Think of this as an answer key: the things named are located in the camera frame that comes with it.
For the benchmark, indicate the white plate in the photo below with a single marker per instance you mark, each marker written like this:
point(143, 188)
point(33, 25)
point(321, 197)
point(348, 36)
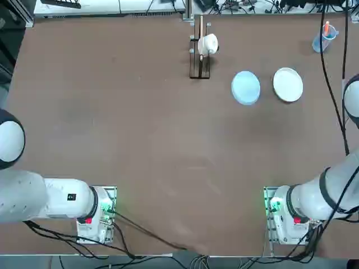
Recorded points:
point(288, 85)

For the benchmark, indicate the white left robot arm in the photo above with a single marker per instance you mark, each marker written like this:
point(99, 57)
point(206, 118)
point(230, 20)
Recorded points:
point(56, 201)

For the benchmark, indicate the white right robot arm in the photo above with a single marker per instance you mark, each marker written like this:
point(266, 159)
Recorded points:
point(308, 201)

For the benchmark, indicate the blue plate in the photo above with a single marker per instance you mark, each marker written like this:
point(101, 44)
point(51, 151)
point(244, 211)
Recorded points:
point(246, 87)

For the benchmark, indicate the white cup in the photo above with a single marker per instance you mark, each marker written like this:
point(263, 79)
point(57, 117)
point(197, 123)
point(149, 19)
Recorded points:
point(209, 43)

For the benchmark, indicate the clear blue measuring cup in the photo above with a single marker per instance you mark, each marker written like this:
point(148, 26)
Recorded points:
point(321, 45)

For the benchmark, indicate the black power strip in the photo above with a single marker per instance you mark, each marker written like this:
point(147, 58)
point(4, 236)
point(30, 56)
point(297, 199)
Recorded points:
point(61, 3)

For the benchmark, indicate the aluminium post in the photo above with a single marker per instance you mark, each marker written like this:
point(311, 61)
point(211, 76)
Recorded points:
point(188, 11)

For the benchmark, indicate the aluminium frame rail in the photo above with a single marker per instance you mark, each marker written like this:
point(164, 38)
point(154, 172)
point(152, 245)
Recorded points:
point(27, 16)

